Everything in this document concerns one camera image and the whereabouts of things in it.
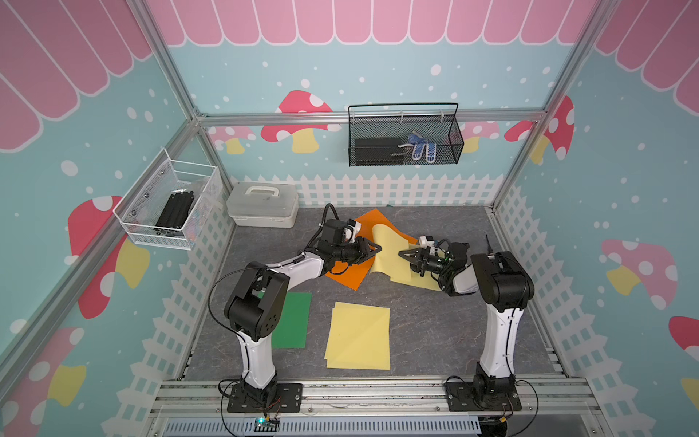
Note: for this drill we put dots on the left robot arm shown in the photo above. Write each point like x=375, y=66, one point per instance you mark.
x=255, y=304

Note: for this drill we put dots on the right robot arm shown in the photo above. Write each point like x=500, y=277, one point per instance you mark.
x=506, y=288

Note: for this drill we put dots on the green paper sheet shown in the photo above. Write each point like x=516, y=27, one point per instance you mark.
x=292, y=331

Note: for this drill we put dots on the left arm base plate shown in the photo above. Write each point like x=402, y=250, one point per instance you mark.
x=284, y=397

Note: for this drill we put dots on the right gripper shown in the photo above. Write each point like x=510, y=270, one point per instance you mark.
x=420, y=262

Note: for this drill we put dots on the black box in mesh basket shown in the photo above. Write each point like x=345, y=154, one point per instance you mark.
x=377, y=152

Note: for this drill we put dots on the yellow paper sheet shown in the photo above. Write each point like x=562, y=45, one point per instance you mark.
x=389, y=263
x=359, y=338

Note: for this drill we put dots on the orange paper sheet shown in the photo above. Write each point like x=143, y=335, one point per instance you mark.
x=375, y=217
x=350, y=276

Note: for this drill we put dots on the blue white item in basket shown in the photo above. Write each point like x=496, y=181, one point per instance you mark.
x=419, y=148

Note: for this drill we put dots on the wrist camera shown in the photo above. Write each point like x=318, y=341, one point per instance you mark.
x=351, y=230
x=426, y=241

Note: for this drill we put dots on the white plastic storage box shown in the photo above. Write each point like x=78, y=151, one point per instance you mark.
x=263, y=205

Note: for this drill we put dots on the screwdriver with wooden handle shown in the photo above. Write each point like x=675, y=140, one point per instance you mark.
x=487, y=243

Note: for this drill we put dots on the black item in white basket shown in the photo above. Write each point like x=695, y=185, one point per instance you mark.
x=175, y=213

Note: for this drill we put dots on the black wire mesh basket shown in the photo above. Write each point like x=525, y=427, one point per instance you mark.
x=436, y=121

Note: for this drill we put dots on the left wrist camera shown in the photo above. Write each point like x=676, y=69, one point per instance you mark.
x=351, y=230

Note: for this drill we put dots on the white wire basket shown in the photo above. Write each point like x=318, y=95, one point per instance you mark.
x=138, y=211

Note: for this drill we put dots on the yellow paper sheet bottom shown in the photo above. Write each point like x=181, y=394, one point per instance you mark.
x=389, y=263

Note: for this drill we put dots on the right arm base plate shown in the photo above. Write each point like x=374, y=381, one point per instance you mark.
x=466, y=397

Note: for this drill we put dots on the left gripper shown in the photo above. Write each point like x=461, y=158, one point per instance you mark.
x=363, y=252

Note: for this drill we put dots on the aluminium front rail frame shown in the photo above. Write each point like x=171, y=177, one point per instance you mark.
x=552, y=405

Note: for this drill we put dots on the small green circuit board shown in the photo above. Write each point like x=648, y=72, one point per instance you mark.
x=266, y=425

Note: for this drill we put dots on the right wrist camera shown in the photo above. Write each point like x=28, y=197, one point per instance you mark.
x=426, y=241

